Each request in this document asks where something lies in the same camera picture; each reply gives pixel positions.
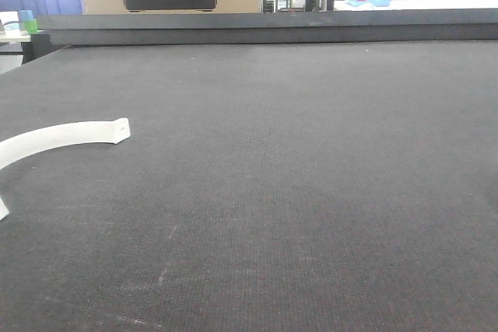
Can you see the blue and green blocks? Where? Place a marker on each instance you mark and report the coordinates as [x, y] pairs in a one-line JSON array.
[[27, 22]]

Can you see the white curved PVC pipe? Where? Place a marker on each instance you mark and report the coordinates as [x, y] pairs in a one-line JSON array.
[[60, 136]]

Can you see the white paper cup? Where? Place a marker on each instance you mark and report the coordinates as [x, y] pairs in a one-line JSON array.
[[10, 23]]

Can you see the light blue tray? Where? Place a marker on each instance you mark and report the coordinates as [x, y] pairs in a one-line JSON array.
[[372, 3]]

